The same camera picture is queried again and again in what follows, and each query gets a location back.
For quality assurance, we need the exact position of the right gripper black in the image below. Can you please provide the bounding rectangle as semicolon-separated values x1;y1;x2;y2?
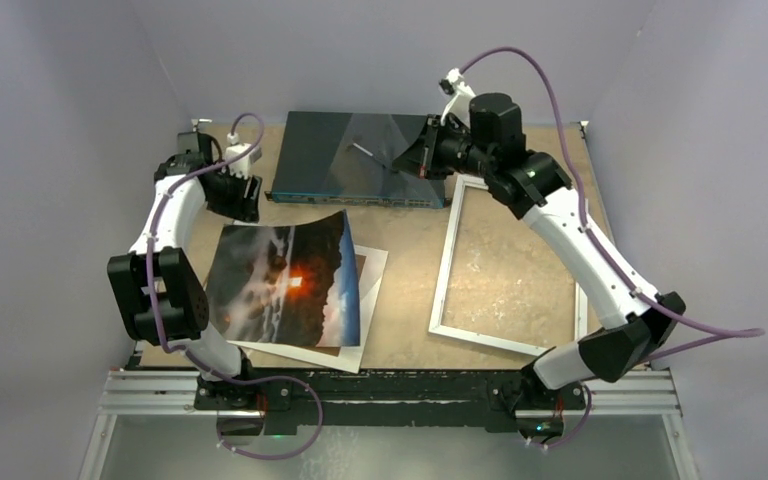
395;114;497;181

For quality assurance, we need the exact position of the white picture frame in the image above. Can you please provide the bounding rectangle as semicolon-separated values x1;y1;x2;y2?
428;176;589;356

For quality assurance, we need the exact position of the landscape photo print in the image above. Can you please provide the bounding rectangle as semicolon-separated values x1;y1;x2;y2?
206;211;361;348

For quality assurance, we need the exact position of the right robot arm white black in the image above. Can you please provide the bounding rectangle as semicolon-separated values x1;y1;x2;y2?
392;93;686;407

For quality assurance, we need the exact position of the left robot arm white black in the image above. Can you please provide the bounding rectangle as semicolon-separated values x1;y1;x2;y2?
107;151;258;409

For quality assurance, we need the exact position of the white backing board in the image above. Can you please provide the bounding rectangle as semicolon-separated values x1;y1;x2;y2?
224;245;390;375

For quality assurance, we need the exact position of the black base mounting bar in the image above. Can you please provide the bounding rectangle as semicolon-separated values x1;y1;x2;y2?
194;367;587;436

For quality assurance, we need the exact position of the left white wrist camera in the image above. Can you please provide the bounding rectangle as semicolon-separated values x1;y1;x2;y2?
224;133;262;180

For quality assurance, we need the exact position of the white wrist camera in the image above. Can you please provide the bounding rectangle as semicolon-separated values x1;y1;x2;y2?
224;133;262;180
439;68;476;128

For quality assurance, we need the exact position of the small black-handled hammer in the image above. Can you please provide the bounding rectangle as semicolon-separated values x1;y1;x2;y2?
349;142;397;174

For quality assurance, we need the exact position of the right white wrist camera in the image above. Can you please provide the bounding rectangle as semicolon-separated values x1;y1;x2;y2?
439;68;476;128

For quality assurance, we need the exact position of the dark network switch box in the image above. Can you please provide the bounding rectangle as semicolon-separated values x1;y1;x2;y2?
265;111;449;209

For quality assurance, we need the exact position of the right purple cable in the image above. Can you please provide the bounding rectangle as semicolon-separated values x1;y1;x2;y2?
456;46;766;453

